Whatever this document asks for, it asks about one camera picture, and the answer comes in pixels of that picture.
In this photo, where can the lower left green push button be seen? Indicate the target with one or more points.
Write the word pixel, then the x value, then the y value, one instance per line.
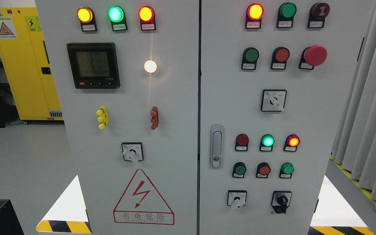
pixel 239 170

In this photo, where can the green push button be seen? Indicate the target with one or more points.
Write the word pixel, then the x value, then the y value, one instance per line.
pixel 249 58
pixel 286 171
pixel 239 170

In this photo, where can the upper green push button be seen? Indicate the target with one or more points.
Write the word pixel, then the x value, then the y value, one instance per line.
pixel 249 58

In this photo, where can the lower red push button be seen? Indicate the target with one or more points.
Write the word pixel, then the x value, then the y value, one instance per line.
pixel 263 170

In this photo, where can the red push button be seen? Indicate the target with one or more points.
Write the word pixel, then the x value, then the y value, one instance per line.
pixel 263 170
pixel 279 58

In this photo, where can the upper red push button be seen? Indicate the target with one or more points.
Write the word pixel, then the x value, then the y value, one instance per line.
pixel 279 58

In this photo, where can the lower right green push button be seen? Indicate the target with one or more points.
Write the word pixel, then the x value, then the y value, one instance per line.
pixel 286 171

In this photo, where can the red emergency stop mushroom button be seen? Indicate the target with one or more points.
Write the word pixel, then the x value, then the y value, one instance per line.
pixel 312 56

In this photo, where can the grey electrical control cabinet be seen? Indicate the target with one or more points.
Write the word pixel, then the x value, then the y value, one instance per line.
pixel 198 47

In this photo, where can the red test terminal block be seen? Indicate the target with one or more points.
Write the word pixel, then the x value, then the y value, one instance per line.
pixel 154 117

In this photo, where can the dark red unlit indicator lamp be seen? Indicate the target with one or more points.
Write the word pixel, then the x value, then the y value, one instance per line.
pixel 242 142

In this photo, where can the white lit indicator lamp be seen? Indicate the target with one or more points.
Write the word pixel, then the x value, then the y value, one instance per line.
pixel 150 66

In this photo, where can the small green lit indicator lamp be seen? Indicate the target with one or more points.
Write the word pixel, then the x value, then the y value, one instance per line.
pixel 266 143

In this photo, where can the yellow test terminal block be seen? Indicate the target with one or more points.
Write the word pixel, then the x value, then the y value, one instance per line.
pixel 102 117

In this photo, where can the red electric danger warning sticker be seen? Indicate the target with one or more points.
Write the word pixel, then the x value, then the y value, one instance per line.
pixel 142 203

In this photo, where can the black digital power meter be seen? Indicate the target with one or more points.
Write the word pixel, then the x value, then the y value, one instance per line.
pixel 94 65

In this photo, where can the small red lit indicator lamp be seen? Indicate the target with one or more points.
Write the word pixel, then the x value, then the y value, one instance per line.
pixel 291 143

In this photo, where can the red indicator lamp top left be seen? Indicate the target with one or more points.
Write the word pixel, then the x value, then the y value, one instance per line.
pixel 147 18

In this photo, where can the red indicator lamp top right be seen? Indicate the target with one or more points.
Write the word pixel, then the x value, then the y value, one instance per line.
pixel 254 14

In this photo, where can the green indicator lamp top left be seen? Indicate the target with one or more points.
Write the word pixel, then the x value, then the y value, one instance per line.
pixel 117 18

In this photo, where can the yellow indicator lamp top left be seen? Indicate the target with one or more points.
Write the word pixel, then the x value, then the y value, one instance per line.
pixel 87 19

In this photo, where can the green indicator lamp top right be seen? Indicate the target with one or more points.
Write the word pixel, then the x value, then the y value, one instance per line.
pixel 286 13

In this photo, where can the grey curtain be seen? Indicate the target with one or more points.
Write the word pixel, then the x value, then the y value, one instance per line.
pixel 355 144

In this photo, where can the yellow safety storage cabinet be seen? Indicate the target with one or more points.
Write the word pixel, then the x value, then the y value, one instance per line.
pixel 26 64

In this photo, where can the grey cabinet door handle lock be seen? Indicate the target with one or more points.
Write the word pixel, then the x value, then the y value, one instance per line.
pixel 216 145

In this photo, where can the left door rotary selector switch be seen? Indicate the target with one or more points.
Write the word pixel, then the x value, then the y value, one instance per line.
pixel 132 151

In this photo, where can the upper right rotary selector switch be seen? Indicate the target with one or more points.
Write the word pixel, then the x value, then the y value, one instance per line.
pixel 273 100

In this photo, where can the lower white rotary selector switch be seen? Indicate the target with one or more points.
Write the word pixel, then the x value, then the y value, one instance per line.
pixel 236 199

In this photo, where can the black knob selector switch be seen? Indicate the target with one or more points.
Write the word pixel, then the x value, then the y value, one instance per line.
pixel 280 201

